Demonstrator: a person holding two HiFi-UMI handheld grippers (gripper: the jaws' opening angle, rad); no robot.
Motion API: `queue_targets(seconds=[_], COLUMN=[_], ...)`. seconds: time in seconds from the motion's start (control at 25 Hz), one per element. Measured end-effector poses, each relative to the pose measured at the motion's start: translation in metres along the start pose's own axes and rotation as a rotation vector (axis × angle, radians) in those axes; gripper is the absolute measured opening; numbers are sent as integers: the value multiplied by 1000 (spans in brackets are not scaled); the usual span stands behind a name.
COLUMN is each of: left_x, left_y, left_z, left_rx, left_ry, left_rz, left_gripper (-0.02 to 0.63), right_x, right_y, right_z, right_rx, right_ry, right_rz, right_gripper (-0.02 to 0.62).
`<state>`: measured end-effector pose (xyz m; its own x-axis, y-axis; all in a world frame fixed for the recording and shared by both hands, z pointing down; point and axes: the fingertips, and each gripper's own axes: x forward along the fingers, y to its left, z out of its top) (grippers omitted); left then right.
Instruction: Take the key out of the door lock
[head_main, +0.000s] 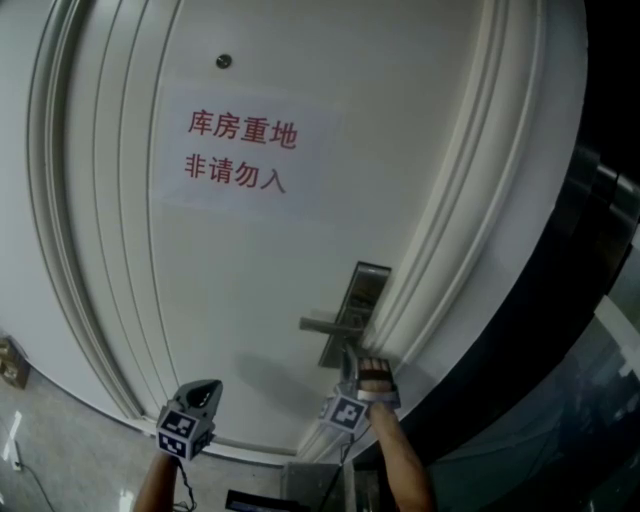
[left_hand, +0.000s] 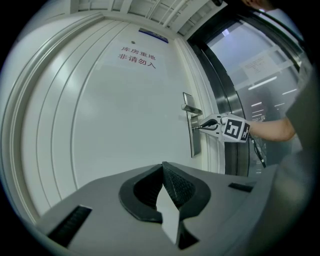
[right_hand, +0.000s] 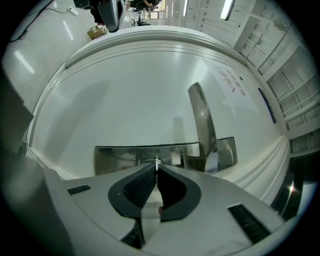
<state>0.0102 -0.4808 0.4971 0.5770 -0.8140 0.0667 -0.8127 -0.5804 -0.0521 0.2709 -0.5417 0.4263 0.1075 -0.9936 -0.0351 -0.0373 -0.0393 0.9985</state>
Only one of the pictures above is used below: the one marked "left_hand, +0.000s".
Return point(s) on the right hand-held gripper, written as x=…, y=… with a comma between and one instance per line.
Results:
x=235, y=130

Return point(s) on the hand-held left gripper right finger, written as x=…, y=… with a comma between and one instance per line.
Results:
x=220, y=212

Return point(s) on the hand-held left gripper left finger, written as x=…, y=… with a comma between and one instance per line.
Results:
x=105, y=225

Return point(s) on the person's right forearm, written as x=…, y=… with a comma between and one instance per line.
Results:
x=272, y=130

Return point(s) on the silver door lock plate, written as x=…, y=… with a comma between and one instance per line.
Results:
x=196, y=145

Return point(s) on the black framed glass door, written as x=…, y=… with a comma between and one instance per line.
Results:
x=225, y=95

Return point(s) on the paper sign with red text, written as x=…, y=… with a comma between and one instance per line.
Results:
x=137, y=57

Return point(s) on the blue door sign plate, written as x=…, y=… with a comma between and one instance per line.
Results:
x=153, y=35

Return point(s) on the white printed paper sheet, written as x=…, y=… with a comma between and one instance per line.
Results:
x=260, y=68

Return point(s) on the person's gray shirt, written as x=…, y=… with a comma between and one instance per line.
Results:
x=300, y=112

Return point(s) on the person's face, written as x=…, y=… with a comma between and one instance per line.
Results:
x=255, y=3

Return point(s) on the black head-worn camera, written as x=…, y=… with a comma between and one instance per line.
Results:
x=217, y=2

